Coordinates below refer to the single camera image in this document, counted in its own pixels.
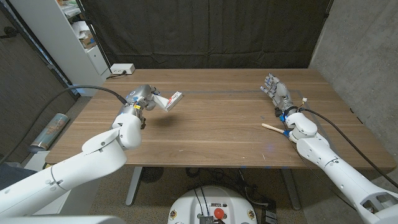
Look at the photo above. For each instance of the white power strip box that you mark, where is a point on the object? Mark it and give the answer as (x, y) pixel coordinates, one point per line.
(122, 68)

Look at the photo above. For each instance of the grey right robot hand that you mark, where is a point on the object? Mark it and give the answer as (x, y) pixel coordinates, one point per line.
(280, 92)

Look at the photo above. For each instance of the brown cardboard box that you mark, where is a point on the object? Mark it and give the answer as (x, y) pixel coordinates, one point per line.
(88, 40)

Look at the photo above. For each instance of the white napkin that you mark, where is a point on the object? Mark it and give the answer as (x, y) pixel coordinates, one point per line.
(161, 101)

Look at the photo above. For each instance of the white shelf cabinet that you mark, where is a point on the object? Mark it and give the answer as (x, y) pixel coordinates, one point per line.
(56, 37)

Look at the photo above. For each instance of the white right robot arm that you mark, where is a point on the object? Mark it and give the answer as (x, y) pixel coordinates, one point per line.
(342, 177)

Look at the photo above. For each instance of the black power adapter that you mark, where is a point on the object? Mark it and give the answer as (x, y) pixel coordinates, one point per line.
(270, 214)

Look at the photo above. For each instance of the grey metal table leg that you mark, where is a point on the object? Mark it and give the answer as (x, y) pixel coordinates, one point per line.
(133, 186)
(291, 189)

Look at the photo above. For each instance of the person leg in jeans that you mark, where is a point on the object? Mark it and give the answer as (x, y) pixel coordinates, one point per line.
(12, 175)

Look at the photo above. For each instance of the light wooden stick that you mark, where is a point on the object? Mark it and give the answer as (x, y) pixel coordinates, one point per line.
(269, 126)

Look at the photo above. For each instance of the red emergency stop button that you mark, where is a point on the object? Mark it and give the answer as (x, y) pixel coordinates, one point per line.
(219, 213)

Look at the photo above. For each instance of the white red toothpaste box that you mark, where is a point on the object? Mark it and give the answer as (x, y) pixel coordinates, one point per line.
(176, 98)

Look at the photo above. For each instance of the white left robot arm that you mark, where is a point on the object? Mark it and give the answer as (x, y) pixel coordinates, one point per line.
(77, 168)

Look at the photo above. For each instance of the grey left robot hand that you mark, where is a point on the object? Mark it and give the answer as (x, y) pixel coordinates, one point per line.
(140, 95)

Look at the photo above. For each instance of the black backdrop curtain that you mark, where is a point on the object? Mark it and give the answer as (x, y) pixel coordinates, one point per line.
(205, 31)

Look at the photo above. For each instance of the black round floor fan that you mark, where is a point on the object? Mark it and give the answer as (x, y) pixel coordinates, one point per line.
(151, 174)

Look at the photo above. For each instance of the white robot torso base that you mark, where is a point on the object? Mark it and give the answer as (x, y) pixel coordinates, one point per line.
(186, 208)

